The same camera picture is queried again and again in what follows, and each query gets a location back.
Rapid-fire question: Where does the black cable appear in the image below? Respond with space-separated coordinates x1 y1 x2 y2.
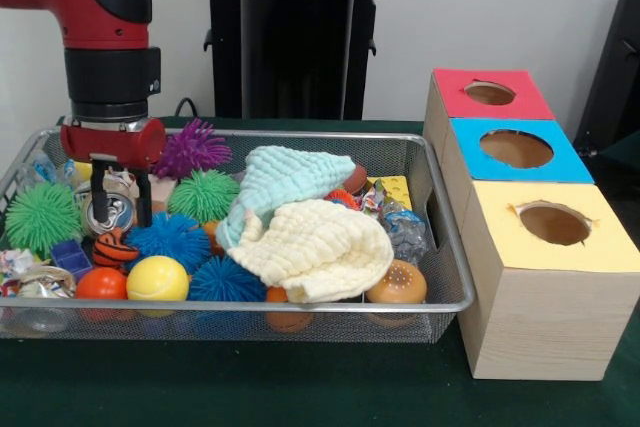
174 96 199 118

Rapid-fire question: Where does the dark green table cloth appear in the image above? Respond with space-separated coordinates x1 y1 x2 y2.
0 115 640 427
587 142 640 188

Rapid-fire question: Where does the black upright panel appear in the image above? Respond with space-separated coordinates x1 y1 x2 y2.
573 0 640 153

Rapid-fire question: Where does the blue spiky ball with eyes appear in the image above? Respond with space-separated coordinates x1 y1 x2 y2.
124 211 214 273

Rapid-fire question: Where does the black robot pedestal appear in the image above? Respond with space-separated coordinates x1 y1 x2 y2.
193 0 402 121

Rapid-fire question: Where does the orange striped plush tiger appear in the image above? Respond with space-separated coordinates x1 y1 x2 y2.
92 227 141 268

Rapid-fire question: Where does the wooden box with three holes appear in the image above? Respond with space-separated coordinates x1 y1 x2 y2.
422 68 640 381

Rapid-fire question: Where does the clear plastic jar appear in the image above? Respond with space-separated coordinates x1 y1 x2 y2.
79 190 138 239

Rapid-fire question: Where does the cream cloth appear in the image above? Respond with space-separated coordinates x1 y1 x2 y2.
228 199 395 304

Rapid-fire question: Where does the large green spiky ball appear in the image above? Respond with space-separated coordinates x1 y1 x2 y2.
4 182 84 259

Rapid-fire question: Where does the toy burger bun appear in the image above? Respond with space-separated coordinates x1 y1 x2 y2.
364 259 429 304

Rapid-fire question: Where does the large yellow ball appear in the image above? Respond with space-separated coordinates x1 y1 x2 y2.
126 255 190 302

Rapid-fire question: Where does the small green spiky ball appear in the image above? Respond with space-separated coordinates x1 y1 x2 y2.
167 169 242 223

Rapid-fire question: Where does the purple spiky ball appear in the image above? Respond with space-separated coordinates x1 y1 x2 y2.
152 119 234 179

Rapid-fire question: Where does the mint green cloth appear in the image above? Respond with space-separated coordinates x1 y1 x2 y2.
215 145 358 249

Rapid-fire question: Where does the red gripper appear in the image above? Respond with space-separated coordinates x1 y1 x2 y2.
60 116 167 229

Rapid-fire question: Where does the silver mesh bin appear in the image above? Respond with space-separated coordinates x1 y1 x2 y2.
0 125 476 344

